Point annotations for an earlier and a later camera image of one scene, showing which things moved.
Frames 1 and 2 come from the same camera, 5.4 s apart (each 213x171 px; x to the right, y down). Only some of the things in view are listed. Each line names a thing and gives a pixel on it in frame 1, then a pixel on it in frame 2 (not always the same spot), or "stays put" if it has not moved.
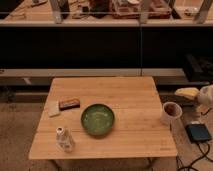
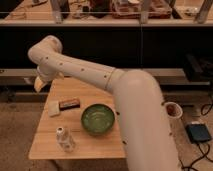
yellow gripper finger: [188, 92] -> [37, 84]
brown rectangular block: [69, 104] stays put
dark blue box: [198, 133] stays put
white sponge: [53, 108] stays put
